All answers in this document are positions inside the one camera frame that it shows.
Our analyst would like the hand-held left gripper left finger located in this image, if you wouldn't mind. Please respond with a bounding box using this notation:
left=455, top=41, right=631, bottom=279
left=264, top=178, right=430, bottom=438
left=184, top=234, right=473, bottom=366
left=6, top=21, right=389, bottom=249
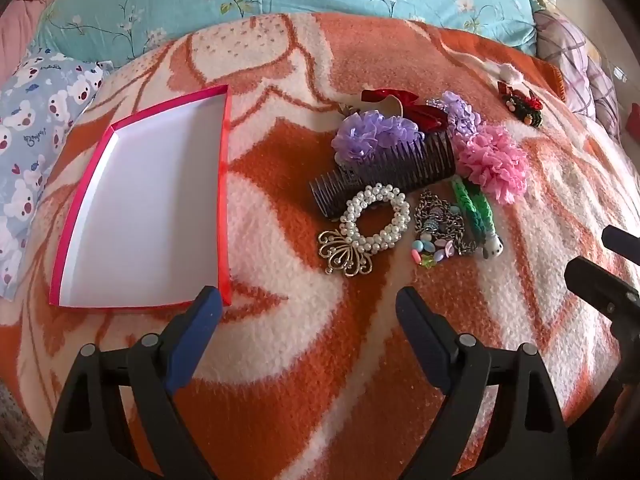
left=44, top=285, right=223, bottom=480

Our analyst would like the orange white blanket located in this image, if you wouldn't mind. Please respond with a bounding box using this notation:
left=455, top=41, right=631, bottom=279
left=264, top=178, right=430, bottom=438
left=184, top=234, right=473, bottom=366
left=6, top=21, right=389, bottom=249
left=9, top=12, right=640, bottom=480

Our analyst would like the blue bear print pillow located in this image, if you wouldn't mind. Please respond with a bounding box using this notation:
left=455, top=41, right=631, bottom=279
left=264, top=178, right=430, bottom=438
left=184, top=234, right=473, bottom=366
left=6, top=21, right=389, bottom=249
left=0, top=42, right=112, bottom=302

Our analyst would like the white pearl scrunchie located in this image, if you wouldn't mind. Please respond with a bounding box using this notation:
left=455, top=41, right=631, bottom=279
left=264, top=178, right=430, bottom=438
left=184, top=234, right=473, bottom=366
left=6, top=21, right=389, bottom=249
left=339, top=182, right=412, bottom=257

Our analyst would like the gold butterfly brooch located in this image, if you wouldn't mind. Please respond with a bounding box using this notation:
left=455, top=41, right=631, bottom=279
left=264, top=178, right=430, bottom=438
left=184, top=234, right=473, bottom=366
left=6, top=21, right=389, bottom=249
left=317, top=229, right=375, bottom=278

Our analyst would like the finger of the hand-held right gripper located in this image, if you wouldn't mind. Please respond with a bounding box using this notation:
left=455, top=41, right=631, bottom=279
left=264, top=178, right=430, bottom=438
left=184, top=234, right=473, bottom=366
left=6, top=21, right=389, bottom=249
left=601, top=225, right=640, bottom=267
left=564, top=257, right=640, bottom=322

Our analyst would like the small purple flower scrunchie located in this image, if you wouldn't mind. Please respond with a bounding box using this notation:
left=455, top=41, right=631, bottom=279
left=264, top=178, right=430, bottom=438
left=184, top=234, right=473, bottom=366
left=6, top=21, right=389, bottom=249
left=429, top=91, right=485, bottom=143

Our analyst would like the pink cloth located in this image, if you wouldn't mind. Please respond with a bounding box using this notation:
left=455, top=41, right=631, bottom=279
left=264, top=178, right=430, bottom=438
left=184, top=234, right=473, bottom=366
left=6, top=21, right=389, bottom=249
left=0, top=0, right=63, bottom=63

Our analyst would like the red velvet bow hair clip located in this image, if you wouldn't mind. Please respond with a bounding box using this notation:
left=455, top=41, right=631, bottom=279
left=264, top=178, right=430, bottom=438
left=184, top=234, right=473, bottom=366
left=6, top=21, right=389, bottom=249
left=361, top=88, right=451, bottom=133

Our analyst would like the red-rimmed white box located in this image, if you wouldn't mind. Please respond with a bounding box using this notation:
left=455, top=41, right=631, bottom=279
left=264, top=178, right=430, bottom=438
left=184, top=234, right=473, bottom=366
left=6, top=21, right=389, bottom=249
left=48, top=84, right=234, bottom=309

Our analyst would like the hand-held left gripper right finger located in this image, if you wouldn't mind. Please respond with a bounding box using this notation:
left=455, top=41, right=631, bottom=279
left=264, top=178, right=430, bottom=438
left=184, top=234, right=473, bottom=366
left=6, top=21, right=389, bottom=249
left=395, top=286, right=581, bottom=480

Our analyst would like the dark brown comb hair clip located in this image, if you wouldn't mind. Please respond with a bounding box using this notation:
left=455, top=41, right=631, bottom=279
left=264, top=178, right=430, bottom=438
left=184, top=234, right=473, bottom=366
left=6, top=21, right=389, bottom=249
left=308, top=130, right=457, bottom=220

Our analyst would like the beaded metal chain necklace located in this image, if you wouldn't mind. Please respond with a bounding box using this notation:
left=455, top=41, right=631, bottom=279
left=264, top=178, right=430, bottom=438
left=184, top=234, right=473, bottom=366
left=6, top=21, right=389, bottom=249
left=410, top=190, right=480, bottom=272

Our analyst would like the green braided bracelet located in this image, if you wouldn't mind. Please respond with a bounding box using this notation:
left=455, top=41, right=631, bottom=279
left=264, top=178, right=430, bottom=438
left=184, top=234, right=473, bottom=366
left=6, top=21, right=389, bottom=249
left=451, top=176, right=503, bottom=261

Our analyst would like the large purple flower scrunchie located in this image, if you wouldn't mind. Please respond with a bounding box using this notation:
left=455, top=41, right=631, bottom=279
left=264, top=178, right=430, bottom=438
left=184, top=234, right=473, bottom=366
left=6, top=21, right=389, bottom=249
left=331, top=110, right=426, bottom=167

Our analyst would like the pink flower scrunchie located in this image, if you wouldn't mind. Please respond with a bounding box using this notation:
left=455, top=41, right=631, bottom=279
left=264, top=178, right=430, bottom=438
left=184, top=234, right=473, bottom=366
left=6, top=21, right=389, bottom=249
left=457, top=125, right=530, bottom=206

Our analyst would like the red green christmas hair clip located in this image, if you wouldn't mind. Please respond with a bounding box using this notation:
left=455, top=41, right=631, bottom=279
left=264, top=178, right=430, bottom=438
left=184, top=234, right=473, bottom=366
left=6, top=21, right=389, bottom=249
left=497, top=80, right=544, bottom=127

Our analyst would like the plaid pillow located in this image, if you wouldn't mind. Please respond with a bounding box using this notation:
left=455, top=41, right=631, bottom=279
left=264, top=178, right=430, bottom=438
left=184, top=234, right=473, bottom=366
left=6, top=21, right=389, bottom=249
left=532, top=10, right=623, bottom=138

